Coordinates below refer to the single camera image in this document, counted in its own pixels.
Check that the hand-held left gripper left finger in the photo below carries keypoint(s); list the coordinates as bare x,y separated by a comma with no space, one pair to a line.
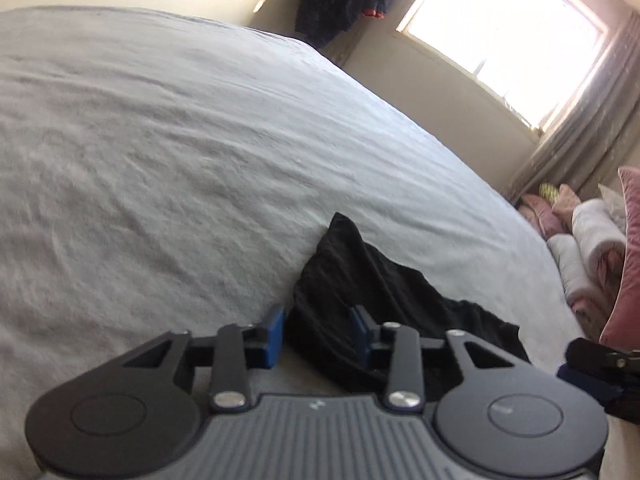
273,337

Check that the white folded blanket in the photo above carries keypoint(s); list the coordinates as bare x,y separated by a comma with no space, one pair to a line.
585,245

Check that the grey curtain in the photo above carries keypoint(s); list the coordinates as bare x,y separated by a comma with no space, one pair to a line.
590,125

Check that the yellow patterned thing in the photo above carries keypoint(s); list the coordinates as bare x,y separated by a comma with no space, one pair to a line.
548,191

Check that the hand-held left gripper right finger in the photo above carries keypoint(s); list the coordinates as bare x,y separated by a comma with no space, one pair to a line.
358,332

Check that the pink pillow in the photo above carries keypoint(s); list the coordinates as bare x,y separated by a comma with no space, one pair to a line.
625,300

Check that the pink plush cloth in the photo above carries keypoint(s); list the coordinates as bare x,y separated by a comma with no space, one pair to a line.
547,212

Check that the window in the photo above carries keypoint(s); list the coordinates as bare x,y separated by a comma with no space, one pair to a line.
505,25

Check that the black knit garment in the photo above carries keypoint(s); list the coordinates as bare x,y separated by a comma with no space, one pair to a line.
360,280

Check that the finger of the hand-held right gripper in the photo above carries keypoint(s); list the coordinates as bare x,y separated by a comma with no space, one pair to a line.
595,352
585,380

